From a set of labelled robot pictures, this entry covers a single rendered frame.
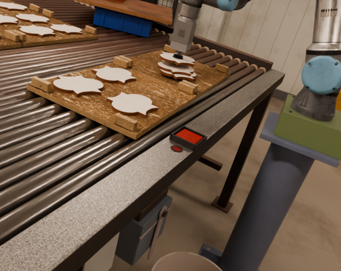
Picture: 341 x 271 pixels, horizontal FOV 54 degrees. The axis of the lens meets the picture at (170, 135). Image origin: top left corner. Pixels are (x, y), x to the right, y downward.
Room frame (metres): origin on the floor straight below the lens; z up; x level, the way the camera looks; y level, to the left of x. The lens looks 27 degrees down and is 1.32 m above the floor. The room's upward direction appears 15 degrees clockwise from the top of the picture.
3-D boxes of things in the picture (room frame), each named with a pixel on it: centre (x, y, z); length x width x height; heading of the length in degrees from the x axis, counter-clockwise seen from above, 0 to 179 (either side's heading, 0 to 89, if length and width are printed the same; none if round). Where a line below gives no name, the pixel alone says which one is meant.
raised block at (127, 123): (0.74, 0.12, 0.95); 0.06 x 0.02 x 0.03; 72
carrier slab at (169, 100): (0.96, 0.18, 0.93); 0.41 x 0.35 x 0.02; 162
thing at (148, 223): (0.61, 0.02, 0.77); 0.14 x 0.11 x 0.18; 158
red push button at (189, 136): (0.80, -0.05, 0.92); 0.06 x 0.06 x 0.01; 68
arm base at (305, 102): (1.18, -0.47, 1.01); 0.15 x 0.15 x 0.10
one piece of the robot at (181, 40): (1.29, 0.06, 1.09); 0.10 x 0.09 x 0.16; 81
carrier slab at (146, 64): (1.36, 0.05, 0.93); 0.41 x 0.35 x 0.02; 161
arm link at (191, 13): (1.29, 0.05, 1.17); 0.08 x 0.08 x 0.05
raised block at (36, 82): (0.82, 0.37, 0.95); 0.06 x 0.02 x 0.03; 72
